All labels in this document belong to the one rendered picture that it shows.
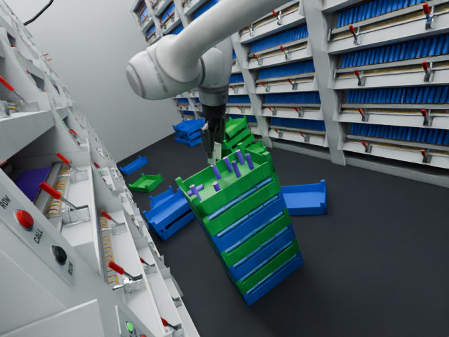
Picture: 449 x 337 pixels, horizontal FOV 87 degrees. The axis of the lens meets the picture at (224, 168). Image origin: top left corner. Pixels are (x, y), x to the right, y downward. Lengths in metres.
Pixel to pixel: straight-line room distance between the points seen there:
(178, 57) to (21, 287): 0.43
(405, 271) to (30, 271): 1.09
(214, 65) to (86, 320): 0.56
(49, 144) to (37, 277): 0.70
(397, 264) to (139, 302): 0.92
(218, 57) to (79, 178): 0.48
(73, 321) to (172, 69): 0.44
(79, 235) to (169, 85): 0.33
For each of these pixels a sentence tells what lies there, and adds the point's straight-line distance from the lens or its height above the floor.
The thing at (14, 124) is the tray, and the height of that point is 0.92.
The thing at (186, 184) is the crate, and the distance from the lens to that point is 0.91.
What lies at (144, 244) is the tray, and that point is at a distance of 1.05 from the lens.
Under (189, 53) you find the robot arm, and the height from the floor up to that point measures 0.92.
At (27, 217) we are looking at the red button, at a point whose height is 0.85.
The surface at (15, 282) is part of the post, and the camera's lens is 0.23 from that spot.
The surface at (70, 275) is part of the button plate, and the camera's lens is 0.27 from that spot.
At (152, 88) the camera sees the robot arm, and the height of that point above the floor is 0.89.
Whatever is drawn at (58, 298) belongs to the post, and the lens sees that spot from 0.24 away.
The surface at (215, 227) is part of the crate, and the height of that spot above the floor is 0.43.
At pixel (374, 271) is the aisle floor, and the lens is 1.13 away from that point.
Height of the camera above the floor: 0.91
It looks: 26 degrees down
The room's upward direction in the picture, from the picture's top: 23 degrees counter-clockwise
